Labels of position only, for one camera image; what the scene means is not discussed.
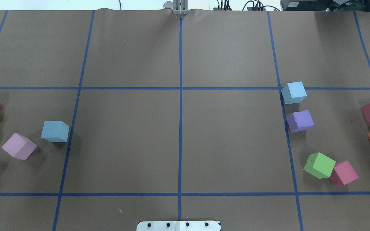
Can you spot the light blue foam block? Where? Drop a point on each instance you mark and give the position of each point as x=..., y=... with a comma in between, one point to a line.
x=293, y=92
x=55, y=131

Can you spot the purple foam block right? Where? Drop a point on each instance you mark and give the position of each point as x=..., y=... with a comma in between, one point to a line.
x=300, y=121

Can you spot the black monitor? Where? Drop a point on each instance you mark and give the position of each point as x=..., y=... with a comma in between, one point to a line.
x=323, y=5

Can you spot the light pink foam block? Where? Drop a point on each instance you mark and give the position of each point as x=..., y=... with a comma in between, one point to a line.
x=19, y=146

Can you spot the pink foam block near green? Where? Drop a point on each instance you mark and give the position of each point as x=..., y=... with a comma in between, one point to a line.
x=343, y=173

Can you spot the aluminium frame post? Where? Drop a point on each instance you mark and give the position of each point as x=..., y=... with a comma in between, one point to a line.
x=180, y=7

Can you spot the white metal base plate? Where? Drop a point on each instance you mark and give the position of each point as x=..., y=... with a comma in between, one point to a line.
x=196, y=225

